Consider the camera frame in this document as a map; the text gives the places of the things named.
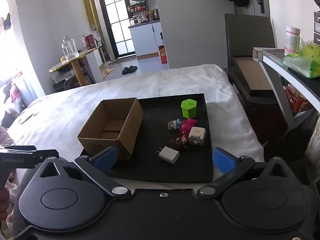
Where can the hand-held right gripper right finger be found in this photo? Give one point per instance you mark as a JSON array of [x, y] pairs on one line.
[[223, 160]]

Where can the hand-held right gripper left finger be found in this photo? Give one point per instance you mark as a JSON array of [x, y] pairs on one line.
[[105, 159]]

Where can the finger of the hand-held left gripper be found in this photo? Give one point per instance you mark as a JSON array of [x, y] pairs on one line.
[[46, 156]]

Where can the beige cube toy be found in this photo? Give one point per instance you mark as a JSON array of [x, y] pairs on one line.
[[197, 135]]

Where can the brown cardboard box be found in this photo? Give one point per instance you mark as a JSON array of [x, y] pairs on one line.
[[130, 125]]

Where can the brown-haired doll figure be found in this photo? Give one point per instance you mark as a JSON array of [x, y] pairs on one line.
[[178, 143]]

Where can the pink dress doll figure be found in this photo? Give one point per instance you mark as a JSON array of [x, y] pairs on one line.
[[187, 126]]

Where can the black tray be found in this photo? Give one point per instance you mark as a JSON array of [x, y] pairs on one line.
[[155, 171]]

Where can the pink fluffy cloth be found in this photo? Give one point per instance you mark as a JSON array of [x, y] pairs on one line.
[[5, 135]]

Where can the white charger plug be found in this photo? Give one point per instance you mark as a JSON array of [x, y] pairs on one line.
[[168, 155]]

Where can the green hexagonal box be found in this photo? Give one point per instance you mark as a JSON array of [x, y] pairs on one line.
[[189, 110]]

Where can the pink plush toy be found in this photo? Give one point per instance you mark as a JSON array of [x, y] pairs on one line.
[[16, 90]]

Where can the yellow slippers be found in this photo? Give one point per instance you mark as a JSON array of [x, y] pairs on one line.
[[108, 72]]

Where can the flat cardboard box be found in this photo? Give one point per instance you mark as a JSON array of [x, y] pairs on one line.
[[252, 75]]

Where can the black slippers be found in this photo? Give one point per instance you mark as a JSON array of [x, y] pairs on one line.
[[129, 70]]

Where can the red basket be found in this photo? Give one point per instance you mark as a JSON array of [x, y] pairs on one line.
[[298, 101]]

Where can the round gold table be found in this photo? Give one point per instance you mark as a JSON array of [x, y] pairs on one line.
[[80, 56]]

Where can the grey desk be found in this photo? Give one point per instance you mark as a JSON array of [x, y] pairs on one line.
[[295, 80]]

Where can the clear glass jar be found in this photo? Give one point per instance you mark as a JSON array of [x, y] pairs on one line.
[[69, 48]]

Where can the red can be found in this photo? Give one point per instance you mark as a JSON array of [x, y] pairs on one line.
[[90, 42]]

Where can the orange carton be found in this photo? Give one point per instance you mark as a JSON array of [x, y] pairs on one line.
[[163, 55]]

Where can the white kitchen cabinet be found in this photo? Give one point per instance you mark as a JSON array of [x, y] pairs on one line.
[[143, 38]]

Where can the grey chair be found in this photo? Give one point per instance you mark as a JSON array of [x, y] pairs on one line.
[[247, 35]]

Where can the green plastic bag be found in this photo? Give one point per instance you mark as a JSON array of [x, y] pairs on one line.
[[305, 60]]

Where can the spray bottle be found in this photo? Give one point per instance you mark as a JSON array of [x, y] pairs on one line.
[[161, 38]]

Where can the white jar pink lid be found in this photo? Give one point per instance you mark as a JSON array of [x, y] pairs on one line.
[[292, 41]]

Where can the black-framed glass door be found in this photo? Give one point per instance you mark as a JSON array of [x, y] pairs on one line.
[[117, 20]]

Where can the rice cooker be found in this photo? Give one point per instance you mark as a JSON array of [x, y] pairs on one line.
[[136, 20]]

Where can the grey drawer unit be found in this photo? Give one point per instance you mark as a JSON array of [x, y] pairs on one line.
[[317, 27]]

